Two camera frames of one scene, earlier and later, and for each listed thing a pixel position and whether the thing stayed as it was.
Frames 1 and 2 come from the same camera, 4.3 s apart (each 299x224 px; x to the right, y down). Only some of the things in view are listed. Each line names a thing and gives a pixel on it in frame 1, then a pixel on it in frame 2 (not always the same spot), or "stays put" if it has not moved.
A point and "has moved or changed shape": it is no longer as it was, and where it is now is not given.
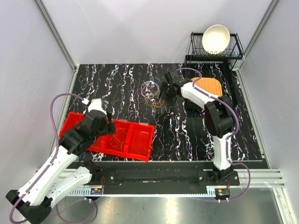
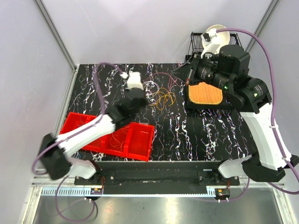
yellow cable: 154,106 has moved or changed shape
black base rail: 173,178 stays put
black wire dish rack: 197,53 stays put
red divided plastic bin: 130,140 stays put
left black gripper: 110,126 → 145,101
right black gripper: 163,96 → 184,73
